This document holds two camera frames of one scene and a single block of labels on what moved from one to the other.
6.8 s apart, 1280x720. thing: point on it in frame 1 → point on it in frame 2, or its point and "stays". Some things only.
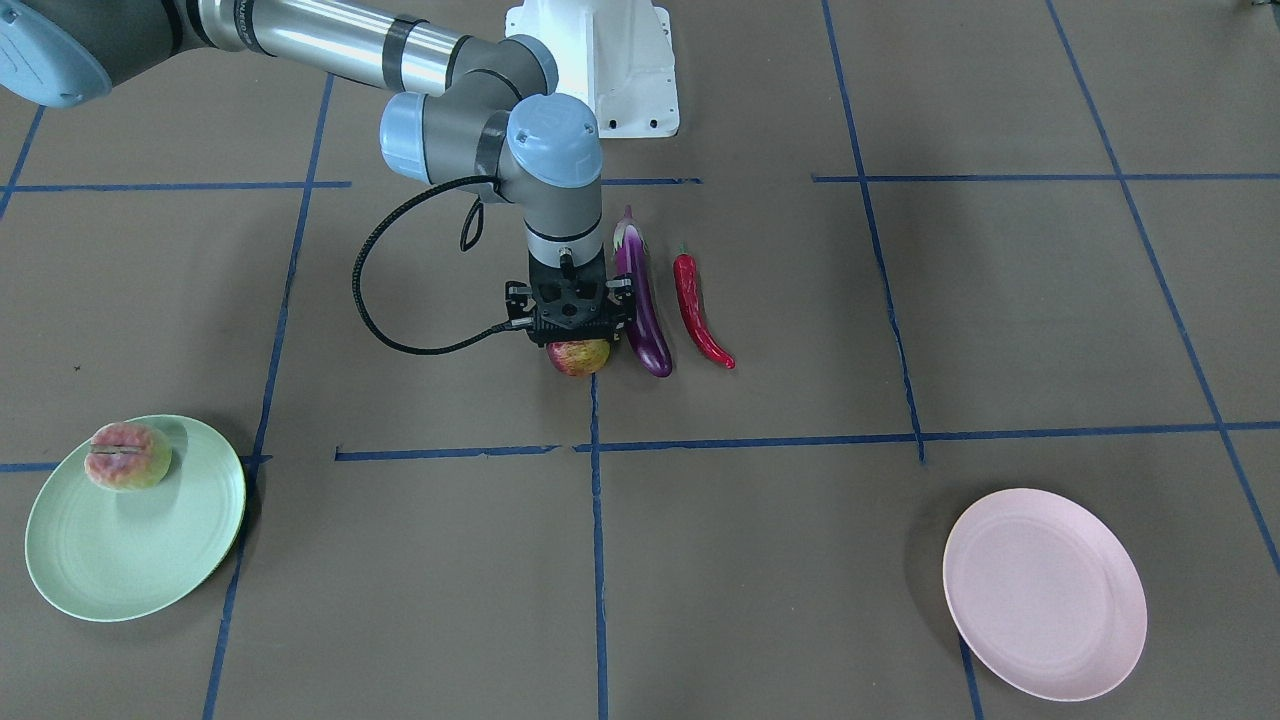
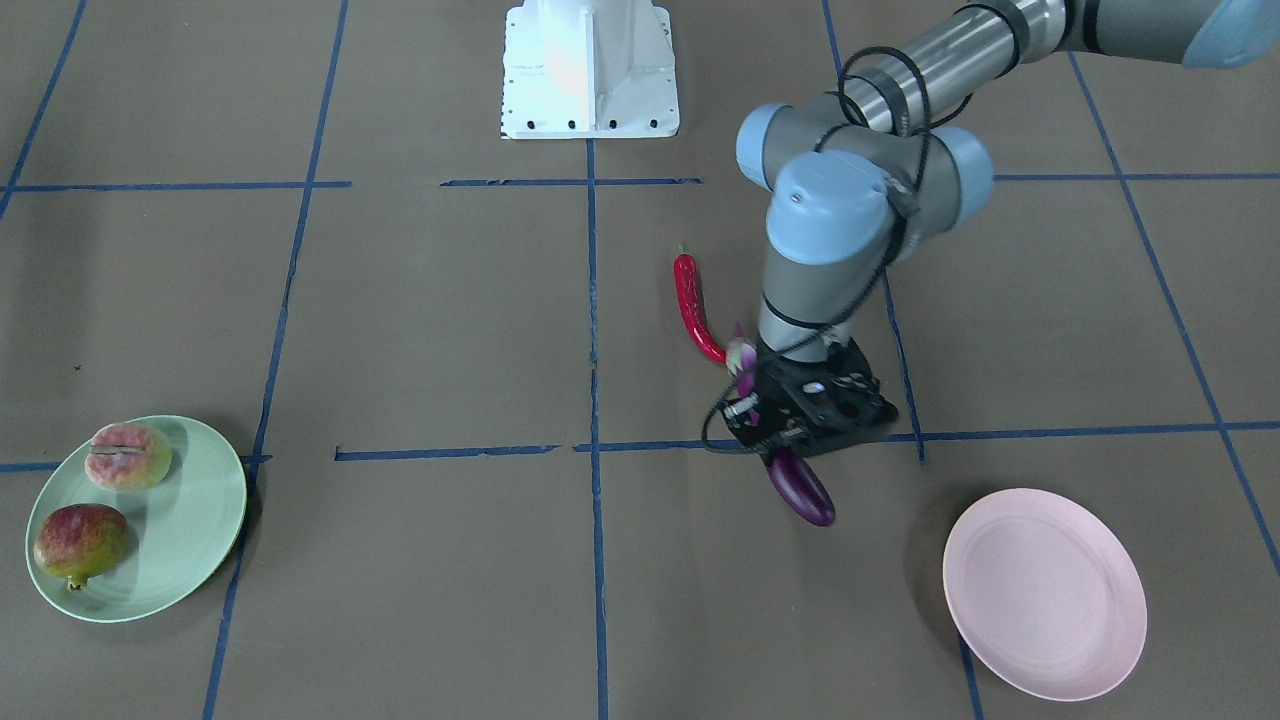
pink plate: x=1047 y=592 stays
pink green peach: x=128 y=456 stays
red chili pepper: x=688 y=296 stays
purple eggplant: x=643 y=322 → x=795 y=483
